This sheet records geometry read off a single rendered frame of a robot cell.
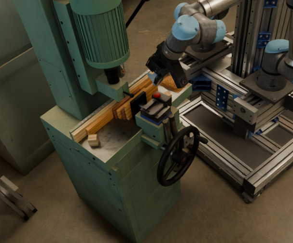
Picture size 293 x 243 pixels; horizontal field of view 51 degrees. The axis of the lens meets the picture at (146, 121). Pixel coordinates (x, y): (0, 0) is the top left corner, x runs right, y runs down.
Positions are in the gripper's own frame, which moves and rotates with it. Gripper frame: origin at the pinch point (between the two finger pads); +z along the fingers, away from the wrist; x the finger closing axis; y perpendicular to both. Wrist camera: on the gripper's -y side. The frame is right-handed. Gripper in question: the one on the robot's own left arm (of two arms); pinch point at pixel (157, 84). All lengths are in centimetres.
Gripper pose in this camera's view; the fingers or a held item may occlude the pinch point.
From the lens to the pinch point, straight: 126.0
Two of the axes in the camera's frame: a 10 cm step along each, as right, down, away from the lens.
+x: -6.5, 5.9, -4.8
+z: -2.9, 4.0, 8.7
